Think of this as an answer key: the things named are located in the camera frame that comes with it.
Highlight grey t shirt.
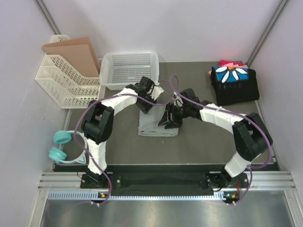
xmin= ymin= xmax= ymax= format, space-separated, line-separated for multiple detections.
xmin=138 ymin=106 xmax=178 ymax=137

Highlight brown cardboard folder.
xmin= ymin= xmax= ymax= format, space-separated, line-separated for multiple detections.
xmin=42 ymin=37 xmax=100 ymax=78

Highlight teal cat ear headphones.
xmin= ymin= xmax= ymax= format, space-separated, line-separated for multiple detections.
xmin=48 ymin=130 xmax=87 ymax=166

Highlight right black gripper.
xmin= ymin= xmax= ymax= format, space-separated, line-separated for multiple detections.
xmin=159 ymin=102 xmax=191 ymax=129

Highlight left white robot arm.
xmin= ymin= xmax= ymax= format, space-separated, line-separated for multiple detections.
xmin=81 ymin=77 xmax=164 ymax=188

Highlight white perforated plastic basket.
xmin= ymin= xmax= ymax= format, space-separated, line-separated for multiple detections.
xmin=99 ymin=52 xmax=160 ymax=90

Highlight cream perforated file organizer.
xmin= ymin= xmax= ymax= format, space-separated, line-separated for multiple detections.
xmin=35 ymin=35 xmax=105 ymax=109

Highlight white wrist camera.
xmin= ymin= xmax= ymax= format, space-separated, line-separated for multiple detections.
xmin=151 ymin=81 xmax=164 ymax=100
xmin=172 ymin=93 xmax=183 ymax=107

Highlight black folded flower t shirt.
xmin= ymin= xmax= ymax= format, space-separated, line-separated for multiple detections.
xmin=210 ymin=66 xmax=260 ymax=106

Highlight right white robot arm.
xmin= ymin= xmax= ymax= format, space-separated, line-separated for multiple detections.
xmin=158 ymin=88 xmax=273 ymax=192

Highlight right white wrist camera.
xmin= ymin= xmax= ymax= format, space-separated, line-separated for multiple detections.
xmin=172 ymin=93 xmax=183 ymax=107

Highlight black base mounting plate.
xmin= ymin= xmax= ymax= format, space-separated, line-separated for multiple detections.
xmin=53 ymin=164 xmax=251 ymax=197

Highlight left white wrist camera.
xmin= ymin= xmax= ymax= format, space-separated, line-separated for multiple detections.
xmin=151 ymin=81 xmax=164 ymax=100

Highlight pink folded t shirt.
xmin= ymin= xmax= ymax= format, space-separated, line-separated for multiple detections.
xmin=219 ymin=60 xmax=248 ymax=69

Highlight grey slotted cable duct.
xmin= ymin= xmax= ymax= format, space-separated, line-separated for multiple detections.
xmin=47 ymin=191 xmax=236 ymax=201

